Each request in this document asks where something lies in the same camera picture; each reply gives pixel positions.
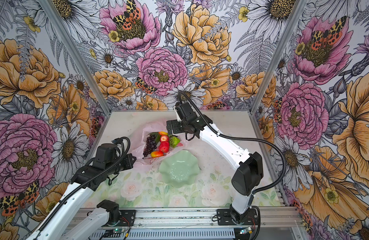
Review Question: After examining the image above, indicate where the pink plastic bag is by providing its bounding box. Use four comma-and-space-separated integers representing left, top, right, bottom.
130, 119, 188, 168

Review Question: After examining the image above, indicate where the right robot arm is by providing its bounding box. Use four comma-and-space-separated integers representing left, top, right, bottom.
166, 102, 263, 225

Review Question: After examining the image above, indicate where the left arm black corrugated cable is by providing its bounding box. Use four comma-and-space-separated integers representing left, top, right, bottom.
35, 136, 131, 240

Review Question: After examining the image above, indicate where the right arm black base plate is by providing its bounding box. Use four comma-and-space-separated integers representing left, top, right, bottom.
216, 207, 259, 226

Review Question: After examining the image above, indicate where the red pink apple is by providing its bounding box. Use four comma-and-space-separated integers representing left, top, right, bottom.
160, 135, 169, 142

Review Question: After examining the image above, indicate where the green bumpy custard apple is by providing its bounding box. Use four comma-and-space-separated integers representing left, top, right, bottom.
169, 136, 180, 148

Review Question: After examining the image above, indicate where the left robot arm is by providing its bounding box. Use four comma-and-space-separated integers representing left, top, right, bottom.
28, 137, 136, 240

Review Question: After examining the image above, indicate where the aluminium corner post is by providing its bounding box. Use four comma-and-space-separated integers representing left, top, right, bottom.
250, 0, 307, 115
39, 1, 111, 116

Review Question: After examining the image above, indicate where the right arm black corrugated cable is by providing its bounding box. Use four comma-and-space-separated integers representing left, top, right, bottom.
177, 90, 287, 196

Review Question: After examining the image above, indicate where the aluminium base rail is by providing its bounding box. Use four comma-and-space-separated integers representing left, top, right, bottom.
76, 206, 305, 229

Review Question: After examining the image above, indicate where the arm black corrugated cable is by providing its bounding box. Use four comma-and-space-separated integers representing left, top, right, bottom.
177, 90, 287, 196
35, 136, 131, 240

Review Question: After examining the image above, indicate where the white vented cable duct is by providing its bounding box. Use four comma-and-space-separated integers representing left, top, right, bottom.
88, 228, 235, 240

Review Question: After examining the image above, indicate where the dark purple grape bunch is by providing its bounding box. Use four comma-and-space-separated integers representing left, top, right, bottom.
143, 132, 160, 158

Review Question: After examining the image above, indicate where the small red tomato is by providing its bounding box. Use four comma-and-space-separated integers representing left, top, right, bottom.
159, 141, 170, 153

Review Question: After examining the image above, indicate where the red orange mango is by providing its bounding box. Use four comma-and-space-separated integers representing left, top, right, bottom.
150, 151, 164, 158

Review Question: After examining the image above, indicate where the aluminium corner post left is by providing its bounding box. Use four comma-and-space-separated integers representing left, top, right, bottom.
39, 1, 111, 116

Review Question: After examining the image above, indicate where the green circuit board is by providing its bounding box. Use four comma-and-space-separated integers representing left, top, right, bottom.
239, 227, 252, 235

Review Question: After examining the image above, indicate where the aluminium corner post right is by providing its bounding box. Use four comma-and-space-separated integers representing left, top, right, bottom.
250, 0, 307, 115

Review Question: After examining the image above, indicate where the green wavy fruit plate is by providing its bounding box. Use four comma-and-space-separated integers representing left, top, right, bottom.
159, 150, 200, 188

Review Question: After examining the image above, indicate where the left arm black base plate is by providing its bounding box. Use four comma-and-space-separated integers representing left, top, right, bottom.
115, 210, 136, 227

